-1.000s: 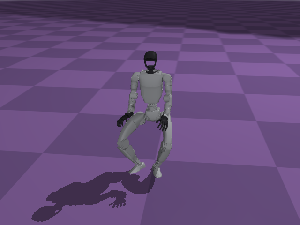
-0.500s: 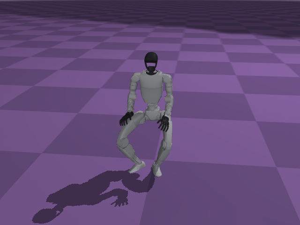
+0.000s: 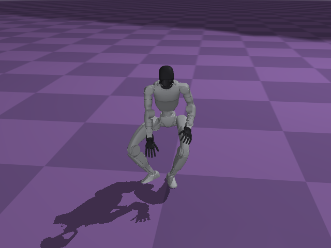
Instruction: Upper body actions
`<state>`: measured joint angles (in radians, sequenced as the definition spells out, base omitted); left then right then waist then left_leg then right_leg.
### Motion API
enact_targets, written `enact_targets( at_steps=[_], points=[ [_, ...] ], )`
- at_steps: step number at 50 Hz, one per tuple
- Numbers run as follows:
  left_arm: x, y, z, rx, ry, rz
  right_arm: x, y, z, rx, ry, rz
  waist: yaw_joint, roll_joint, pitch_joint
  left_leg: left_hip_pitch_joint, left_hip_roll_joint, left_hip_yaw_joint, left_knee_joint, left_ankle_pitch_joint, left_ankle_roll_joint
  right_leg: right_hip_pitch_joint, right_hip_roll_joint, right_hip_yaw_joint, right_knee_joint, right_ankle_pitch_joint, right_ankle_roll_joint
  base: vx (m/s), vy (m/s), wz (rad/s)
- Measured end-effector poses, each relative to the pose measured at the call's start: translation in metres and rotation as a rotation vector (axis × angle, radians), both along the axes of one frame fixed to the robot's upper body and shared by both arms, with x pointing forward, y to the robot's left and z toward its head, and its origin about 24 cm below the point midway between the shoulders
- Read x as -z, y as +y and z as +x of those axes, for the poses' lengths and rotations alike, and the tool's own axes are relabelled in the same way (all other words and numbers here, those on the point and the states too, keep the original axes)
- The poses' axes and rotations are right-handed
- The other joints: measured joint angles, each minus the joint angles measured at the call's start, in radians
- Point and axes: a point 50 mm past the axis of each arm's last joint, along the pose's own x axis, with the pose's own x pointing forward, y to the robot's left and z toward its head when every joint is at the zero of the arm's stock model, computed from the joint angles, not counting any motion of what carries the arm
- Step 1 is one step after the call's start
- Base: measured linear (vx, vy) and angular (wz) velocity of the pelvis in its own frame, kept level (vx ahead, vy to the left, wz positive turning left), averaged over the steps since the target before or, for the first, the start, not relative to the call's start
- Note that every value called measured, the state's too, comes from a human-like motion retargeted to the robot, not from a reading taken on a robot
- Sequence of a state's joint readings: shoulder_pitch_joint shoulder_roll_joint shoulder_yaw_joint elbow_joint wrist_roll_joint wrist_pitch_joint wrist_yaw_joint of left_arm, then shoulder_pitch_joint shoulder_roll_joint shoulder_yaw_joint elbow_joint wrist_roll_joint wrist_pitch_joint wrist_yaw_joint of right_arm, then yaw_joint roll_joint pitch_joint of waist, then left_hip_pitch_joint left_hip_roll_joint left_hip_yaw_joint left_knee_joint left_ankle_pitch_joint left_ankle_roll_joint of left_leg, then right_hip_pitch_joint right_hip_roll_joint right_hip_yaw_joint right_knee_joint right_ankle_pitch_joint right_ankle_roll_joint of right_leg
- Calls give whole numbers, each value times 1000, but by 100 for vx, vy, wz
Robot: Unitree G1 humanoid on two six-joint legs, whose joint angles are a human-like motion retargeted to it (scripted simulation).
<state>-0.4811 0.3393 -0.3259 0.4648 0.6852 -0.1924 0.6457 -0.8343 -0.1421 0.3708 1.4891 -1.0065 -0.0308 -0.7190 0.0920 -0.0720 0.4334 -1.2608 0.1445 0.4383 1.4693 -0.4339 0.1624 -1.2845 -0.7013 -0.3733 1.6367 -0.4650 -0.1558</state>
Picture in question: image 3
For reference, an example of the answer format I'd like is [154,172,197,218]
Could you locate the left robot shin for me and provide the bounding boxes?
[169,150,189,177]

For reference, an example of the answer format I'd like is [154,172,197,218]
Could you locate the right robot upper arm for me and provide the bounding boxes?
[144,84,155,118]

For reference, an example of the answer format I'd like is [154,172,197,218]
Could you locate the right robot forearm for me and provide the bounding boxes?
[144,110,153,138]

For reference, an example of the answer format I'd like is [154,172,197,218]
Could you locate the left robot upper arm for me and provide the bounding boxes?
[178,83,194,113]

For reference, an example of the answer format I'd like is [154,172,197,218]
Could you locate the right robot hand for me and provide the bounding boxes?
[145,134,159,157]

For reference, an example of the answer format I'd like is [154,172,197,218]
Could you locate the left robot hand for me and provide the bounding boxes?
[179,126,192,144]

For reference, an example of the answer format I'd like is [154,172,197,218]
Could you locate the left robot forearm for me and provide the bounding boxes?
[185,105,196,129]

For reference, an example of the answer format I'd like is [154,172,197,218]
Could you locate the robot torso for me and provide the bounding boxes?
[154,80,180,127]

